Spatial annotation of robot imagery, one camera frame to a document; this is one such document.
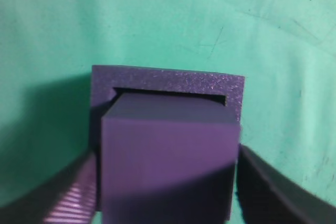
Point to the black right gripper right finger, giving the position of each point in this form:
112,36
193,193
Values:
267,196

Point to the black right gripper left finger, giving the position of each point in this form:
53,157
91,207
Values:
67,197

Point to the small purple cube block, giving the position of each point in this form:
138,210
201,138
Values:
167,159

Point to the large purple foam groove block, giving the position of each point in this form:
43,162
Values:
105,79

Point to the green cloth backdrop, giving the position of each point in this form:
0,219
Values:
284,48

